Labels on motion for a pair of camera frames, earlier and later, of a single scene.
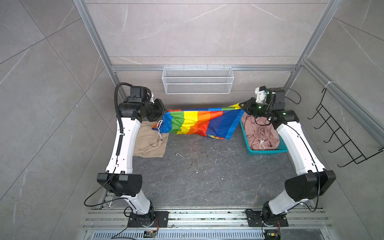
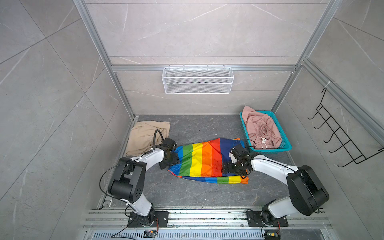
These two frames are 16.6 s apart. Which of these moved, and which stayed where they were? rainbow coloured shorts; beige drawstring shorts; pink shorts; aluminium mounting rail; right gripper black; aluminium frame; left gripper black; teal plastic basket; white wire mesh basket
Moved: rainbow coloured shorts; left gripper black; right gripper black
Stayed: teal plastic basket; aluminium mounting rail; aluminium frame; beige drawstring shorts; pink shorts; white wire mesh basket
